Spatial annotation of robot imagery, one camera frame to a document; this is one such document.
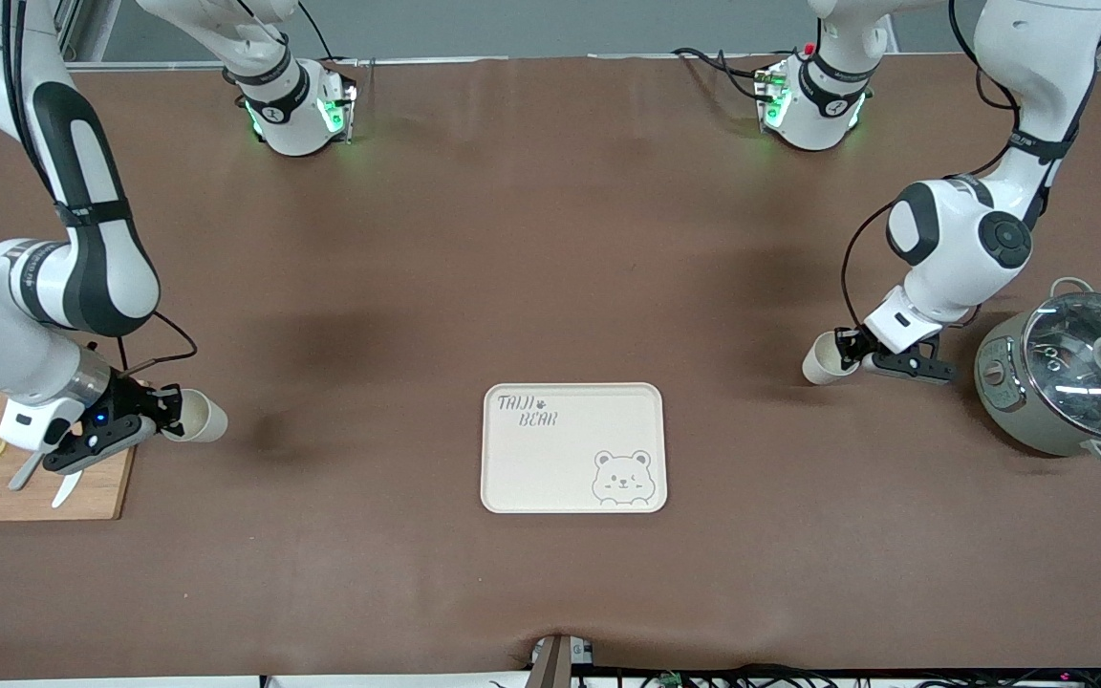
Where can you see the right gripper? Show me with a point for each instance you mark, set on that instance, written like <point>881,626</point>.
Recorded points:
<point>133,399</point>

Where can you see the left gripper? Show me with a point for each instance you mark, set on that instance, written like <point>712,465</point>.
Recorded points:
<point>854,345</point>

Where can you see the white IKEA cup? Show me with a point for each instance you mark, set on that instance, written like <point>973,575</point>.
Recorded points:
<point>205,419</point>
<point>823,363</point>

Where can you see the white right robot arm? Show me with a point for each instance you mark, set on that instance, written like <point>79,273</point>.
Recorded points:
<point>92,268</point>

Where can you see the bamboo cutting board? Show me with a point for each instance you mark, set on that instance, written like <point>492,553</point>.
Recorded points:
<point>101,492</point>

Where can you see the white plastic knife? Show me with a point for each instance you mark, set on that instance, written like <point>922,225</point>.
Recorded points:
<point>65,489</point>

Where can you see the grey plastic knife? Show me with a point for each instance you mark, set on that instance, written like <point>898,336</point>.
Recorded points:
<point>23,473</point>

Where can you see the grey-green cooking pot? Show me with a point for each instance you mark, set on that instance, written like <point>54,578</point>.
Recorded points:
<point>1019,411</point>

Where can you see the glass pot lid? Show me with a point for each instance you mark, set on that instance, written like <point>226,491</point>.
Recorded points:
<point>1095,368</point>

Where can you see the green-lit left base connector plate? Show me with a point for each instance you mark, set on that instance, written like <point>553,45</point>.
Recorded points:
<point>772,96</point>

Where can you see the cream bear print tray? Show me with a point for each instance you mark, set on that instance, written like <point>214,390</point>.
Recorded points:
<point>570,459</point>

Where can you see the brown table mat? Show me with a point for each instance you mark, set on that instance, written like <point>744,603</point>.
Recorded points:
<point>550,239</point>

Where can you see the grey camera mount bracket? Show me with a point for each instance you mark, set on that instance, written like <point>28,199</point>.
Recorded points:
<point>552,661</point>

